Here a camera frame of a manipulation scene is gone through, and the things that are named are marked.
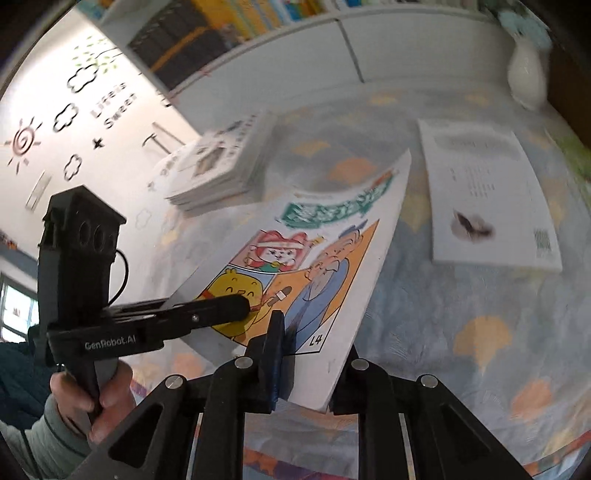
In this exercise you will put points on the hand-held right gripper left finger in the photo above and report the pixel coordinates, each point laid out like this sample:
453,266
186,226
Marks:
276,383

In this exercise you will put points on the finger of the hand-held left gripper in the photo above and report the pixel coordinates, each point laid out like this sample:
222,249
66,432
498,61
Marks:
138,309
212,311

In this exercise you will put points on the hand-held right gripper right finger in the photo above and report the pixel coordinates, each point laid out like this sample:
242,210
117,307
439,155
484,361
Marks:
346,392

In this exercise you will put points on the cartoon cover book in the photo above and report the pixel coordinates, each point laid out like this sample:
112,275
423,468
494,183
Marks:
332,258

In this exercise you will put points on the stack of books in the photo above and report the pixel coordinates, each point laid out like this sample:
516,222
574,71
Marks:
212,161

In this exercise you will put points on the white book with bird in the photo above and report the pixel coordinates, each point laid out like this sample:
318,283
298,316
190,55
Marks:
485,184

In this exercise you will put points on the light green book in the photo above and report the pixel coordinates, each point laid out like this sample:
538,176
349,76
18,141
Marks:
577,157

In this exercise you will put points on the person's left forearm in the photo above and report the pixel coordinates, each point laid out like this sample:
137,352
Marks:
41,443

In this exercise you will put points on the row of yellow spine books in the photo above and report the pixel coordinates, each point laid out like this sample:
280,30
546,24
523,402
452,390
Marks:
249,18

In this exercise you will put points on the person's left hand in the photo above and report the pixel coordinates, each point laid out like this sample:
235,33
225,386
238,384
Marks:
117,392

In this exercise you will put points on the bright window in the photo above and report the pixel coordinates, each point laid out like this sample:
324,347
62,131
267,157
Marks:
18,309

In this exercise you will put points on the grey walking cane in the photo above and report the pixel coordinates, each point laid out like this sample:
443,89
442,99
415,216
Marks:
152,138

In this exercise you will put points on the bear on swing sticker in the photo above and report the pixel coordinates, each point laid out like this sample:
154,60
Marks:
165,99

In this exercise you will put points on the white bookshelf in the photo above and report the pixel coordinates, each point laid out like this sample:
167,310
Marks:
286,60

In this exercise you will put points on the white ceramic vase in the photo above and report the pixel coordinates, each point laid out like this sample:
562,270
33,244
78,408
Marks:
526,74

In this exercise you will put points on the brown wooden cabinet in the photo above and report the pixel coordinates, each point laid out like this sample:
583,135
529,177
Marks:
568,78

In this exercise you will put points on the white wall switch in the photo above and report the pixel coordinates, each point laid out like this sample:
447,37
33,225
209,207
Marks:
38,191

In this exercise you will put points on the cloud wall sticker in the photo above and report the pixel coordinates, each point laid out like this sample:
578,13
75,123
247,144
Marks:
64,117
83,78
73,168

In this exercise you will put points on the black bird wall sticker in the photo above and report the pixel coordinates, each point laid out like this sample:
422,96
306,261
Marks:
97,143

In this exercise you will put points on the red sun wall sticker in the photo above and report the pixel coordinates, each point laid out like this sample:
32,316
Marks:
22,141

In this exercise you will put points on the black lettering wall sticker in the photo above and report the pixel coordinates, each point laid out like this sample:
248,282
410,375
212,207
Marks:
113,115

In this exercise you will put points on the tree wall sticker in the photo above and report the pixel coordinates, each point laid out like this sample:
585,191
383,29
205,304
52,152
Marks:
99,57

